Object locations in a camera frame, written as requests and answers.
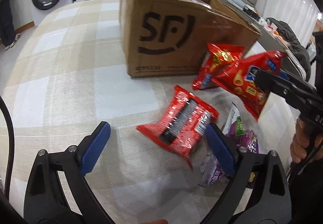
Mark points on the dark purple snack bag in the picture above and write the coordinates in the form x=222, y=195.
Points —
x=239, y=133

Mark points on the checkered tablecloth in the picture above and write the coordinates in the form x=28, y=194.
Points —
x=63, y=67

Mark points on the brown cardboard box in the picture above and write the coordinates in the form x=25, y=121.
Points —
x=161, y=29

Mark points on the person's right forearm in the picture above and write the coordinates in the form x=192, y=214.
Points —
x=302, y=196

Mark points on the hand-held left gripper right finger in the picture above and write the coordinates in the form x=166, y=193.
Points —
x=220, y=150

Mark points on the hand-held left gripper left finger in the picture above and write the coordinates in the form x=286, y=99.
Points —
x=94, y=148

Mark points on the person's right hand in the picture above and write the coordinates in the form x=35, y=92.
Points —
x=297, y=143

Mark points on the black flat box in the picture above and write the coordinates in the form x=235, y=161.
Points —
x=251, y=11

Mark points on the red gold-print snack bag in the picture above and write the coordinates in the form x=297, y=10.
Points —
x=217, y=62

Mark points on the dark padded jacket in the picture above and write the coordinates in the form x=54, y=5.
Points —
x=290, y=42

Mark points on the red black-label noodle packet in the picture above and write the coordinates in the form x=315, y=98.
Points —
x=179, y=123

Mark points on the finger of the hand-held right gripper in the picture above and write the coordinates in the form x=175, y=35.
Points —
x=282, y=92
x=286, y=76

